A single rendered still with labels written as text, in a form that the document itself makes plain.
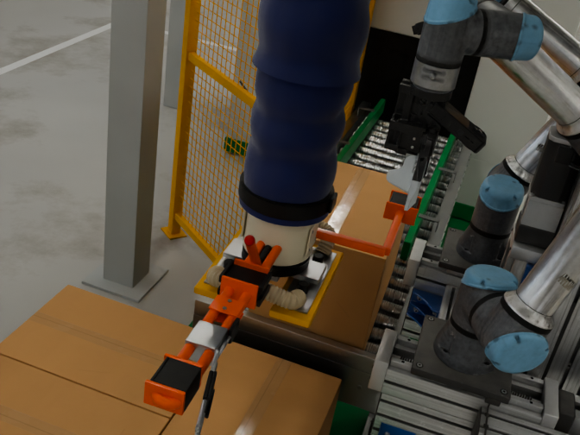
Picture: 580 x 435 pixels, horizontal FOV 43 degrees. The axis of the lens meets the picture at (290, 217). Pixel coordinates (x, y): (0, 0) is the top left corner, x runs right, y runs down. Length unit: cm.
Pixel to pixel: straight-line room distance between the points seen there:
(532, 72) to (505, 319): 49
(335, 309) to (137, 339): 64
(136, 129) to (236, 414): 141
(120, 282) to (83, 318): 108
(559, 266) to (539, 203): 35
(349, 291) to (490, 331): 83
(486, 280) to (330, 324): 88
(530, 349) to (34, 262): 269
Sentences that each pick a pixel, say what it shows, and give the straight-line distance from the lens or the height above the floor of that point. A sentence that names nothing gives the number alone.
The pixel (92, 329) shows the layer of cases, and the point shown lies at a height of 54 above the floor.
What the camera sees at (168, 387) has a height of 120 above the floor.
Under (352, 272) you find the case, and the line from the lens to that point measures 229.
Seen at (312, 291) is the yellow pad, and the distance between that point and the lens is 181.
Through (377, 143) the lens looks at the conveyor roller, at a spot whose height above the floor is 55.
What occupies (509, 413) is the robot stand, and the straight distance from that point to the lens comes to 182.
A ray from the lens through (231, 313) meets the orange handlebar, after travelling 150.
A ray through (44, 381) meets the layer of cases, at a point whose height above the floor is 54.
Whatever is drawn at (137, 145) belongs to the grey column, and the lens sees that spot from 320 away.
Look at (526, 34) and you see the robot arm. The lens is 127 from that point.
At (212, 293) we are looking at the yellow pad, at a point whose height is 107.
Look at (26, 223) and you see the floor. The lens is 408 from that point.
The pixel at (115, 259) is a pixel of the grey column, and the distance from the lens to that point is 353.
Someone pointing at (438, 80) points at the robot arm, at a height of 174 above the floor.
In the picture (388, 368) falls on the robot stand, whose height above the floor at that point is 98.
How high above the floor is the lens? 210
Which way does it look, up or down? 29 degrees down
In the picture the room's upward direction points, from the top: 10 degrees clockwise
